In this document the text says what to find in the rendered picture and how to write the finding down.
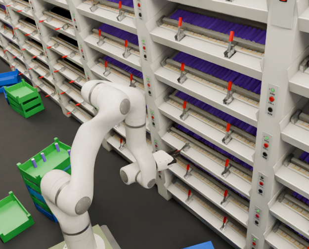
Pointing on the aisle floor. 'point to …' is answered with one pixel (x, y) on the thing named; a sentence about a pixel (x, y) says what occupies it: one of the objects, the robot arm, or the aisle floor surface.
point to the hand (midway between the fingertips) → (175, 153)
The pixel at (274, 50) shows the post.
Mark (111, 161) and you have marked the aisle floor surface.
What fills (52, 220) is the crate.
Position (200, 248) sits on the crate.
